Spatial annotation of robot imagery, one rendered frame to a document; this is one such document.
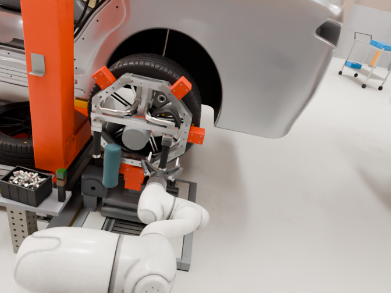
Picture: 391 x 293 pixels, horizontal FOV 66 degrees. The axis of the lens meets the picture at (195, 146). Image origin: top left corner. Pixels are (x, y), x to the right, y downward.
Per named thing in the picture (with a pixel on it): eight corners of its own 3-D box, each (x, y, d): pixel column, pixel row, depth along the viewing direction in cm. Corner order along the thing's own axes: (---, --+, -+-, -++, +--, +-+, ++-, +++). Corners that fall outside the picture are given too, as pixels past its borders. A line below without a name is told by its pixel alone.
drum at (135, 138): (153, 134, 175) (156, 113, 168) (145, 154, 157) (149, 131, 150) (129, 129, 174) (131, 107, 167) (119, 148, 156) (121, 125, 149)
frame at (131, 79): (180, 168, 187) (198, 87, 159) (179, 175, 181) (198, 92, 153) (93, 151, 183) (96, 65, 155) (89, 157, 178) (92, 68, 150)
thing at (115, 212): (177, 196, 239) (180, 186, 234) (171, 229, 209) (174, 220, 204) (115, 183, 236) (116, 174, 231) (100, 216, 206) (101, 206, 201)
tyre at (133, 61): (206, 57, 175) (94, 47, 176) (205, 68, 155) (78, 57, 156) (197, 152, 209) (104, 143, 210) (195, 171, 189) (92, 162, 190)
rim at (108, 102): (192, 69, 179) (108, 61, 180) (189, 82, 159) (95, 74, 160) (187, 141, 205) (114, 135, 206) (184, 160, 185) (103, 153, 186)
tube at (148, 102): (177, 113, 160) (180, 95, 155) (173, 129, 144) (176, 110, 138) (145, 106, 159) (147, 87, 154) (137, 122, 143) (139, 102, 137)
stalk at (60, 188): (66, 199, 163) (65, 169, 152) (63, 203, 160) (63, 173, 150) (60, 198, 163) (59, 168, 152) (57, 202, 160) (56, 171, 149)
